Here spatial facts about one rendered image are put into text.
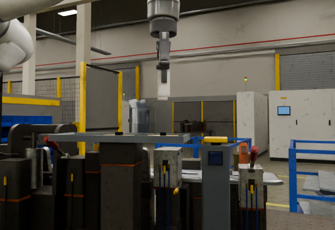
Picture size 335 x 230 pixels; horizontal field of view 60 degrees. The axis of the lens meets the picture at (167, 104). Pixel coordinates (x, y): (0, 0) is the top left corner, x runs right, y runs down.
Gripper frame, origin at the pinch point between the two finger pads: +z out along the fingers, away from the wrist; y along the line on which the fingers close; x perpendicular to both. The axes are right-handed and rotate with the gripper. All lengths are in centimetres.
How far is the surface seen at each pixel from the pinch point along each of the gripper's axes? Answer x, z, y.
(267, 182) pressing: -35.2, 27.7, 16.6
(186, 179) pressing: -9.0, 27.8, 22.8
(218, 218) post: -13.6, 31.3, -6.6
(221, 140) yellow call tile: -14.6, 12.0, -6.4
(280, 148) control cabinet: -349, 90, 729
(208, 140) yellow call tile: -11.5, 12.0, -5.6
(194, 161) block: -15, 25, 44
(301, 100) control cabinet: -399, -44, 704
